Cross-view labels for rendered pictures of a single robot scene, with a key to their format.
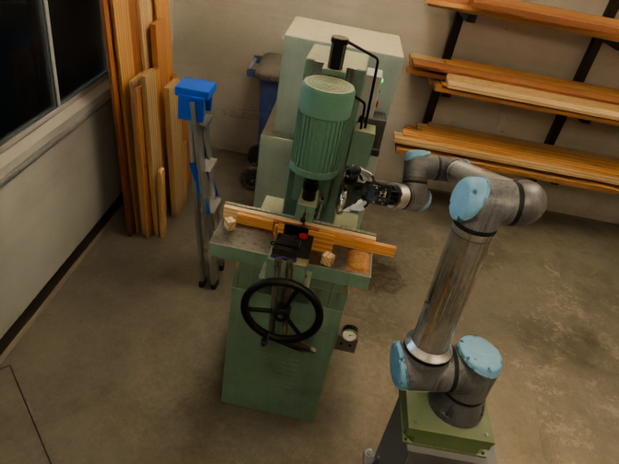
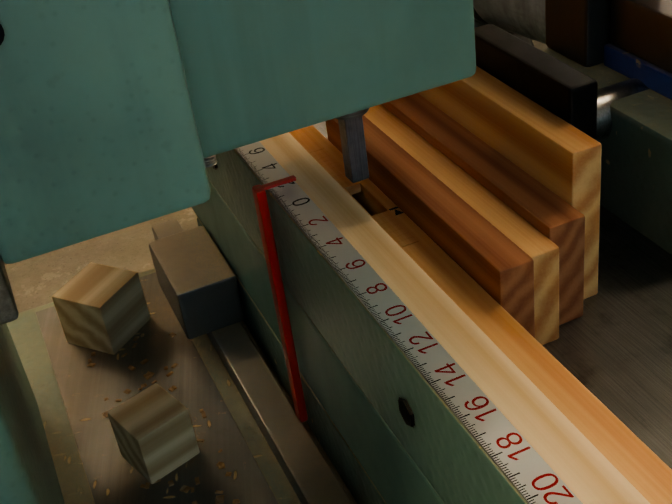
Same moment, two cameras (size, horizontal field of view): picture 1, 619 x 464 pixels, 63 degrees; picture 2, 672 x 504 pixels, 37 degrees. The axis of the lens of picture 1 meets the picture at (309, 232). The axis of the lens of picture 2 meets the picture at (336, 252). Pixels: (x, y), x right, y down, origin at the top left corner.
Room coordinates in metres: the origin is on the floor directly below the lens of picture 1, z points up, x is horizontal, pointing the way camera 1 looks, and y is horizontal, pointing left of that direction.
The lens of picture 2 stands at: (1.77, 0.41, 1.18)
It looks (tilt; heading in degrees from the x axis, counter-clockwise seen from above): 33 degrees down; 249
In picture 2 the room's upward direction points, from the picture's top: 8 degrees counter-clockwise
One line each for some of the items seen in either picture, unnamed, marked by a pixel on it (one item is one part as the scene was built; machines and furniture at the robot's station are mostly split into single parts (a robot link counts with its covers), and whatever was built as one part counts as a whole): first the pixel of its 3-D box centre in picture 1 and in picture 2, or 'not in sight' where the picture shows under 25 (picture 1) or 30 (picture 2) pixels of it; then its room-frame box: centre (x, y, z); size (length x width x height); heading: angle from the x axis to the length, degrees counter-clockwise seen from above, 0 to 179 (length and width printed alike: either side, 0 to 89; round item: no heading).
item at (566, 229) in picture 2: not in sight; (459, 184); (1.54, 0.03, 0.93); 0.19 x 0.02 x 0.05; 88
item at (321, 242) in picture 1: (305, 238); (465, 137); (1.53, 0.01, 0.94); 0.21 x 0.01 x 0.08; 88
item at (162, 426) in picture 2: not in sight; (154, 432); (1.72, -0.01, 0.82); 0.03 x 0.03 x 0.03; 15
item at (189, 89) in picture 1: (203, 191); not in sight; (2.29, 0.61, 0.58); 0.27 x 0.25 x 1.16; 91
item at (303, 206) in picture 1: (308, 205); (294, 34); (1.62, 0.02, 1.03); 0.14 x 0.07 x 0.09; 178
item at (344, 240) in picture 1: (315, 234); (322, 183); (1.60, -0.02, 0.92); 0.62 x 0.02 x 0.04; 88
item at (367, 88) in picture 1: (369, 92); not in sight; (1.91, -0.13, 1.40); 0.10 x 0.06 x 0.16; 178
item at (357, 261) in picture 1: (358, 259); not in sight; (1.50, -0.20, 0.91); 0.12 x 0.09 x 0.03; 178
